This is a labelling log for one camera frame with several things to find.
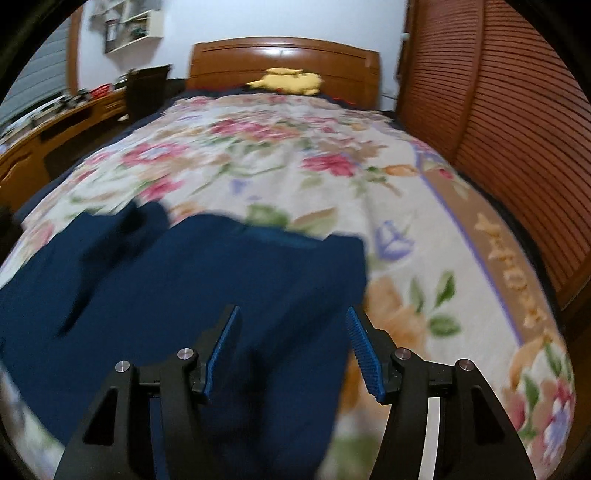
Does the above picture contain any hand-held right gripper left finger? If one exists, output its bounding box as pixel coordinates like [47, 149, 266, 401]
[53, 305, 243, 480]

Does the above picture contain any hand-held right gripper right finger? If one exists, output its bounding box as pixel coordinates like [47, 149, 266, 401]
[345, 305, 536, 480]

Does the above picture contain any navy blue suit jacket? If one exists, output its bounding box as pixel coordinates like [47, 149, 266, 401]
[0, 200, 370, 480]

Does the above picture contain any floral printed blanket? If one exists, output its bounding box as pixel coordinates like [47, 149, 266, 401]
[0, 92, 578, 480]

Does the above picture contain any dark green cloth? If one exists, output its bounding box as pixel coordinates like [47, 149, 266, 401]
[0, 203, 21, 264]

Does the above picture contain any wooden louvered wardrobe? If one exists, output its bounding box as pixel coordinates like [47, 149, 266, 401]
[396, 0, 591, 315]

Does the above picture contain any dark brown chair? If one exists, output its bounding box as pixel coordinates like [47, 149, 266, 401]
[126, 65, 174, 121]

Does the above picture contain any long wooden desk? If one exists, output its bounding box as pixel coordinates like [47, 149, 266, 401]
[0, 85, 132, 199]

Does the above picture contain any yellow plush toy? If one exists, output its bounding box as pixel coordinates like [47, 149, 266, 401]
[246, 67, 325, 97]

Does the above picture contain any wooden bed headboard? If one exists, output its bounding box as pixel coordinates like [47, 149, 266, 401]
[187, 38, 383, 110]

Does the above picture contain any white wall shelf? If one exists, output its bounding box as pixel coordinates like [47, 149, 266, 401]
[90, 0, 166, 54]

